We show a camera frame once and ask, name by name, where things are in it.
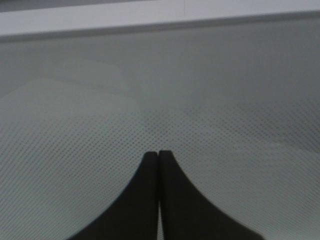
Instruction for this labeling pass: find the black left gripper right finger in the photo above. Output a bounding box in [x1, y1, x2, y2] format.
[158, 150, 263, 240]

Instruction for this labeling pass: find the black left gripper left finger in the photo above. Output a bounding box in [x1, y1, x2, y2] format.
[70, 151, 159, 240]

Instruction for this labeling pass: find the white microwave door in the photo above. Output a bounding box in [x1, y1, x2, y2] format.
[0, 0, 320, 240]

